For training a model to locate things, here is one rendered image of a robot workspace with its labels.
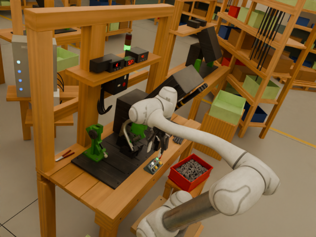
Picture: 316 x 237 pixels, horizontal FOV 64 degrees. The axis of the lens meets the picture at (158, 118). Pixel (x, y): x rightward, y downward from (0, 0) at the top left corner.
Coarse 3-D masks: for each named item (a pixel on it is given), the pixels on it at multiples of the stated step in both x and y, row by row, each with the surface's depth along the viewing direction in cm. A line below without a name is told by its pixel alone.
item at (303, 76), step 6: (288, 72) 730; (300, 72) 738; (306, 72) 742; (312, 72) 745; (276, 78) 769; (282, 78) 736; (300, 78) 750; (306, 78) 753; (312, 78) 756; (294, 84) 709; (300, 84) 721; (306, 84) 735; (312, 84) 744; (306, 90) 725; (312, 90) 735
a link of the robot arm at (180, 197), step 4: (176, 192) 149; (180, 192) 148; (184, 192) 149; (188, 192) 150; (172, 196) 148; (176, 196) 146; (180, 196) 145; (184, 196) 147; (188, 196) 148; (168, 200) 148; (172, 200) 145; (176, 200) 144; (180, 200) 143; (184, 200) 143; (188, 200) 144; (164, 204) 147; (168, 204) 145; (172, 204) 145; (176, 204) 143; (180, 204) 142; (172, 208) 143; (184, 228) 153
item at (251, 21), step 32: (224, 0) 516; (256, 0) 408; (288, 0) 355; (224, 32) 521; (256, 32) 402; (288, 32) 346; (224, 64) 512; (256, 64) 407; (288, 64) 390; (256, 96) 399
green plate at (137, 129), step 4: (132, 124) 203; (136, 124) 201; (140, 124) 200; (132, 128) 204; (136, 128) 202; (140, 128) 201; (144, 128) 199; (132, 132) 204; (136, 132) 203; (140, 132) 201
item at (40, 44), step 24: (168, 24) 244; (48, 48) 136; (96, 48) 169; (48, 72) 142; (48, 96) 150; (96, 96) 191; (48, 120) 158; (96, 120) 205; (48, 144) 167; (48, 168) 178
